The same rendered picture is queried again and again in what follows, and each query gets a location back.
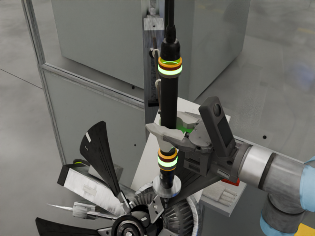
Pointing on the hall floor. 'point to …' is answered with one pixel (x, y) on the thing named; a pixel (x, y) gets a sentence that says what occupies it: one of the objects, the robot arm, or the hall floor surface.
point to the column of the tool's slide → (152, 112)
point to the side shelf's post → (202, 215)
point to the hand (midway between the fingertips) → (157, 117)
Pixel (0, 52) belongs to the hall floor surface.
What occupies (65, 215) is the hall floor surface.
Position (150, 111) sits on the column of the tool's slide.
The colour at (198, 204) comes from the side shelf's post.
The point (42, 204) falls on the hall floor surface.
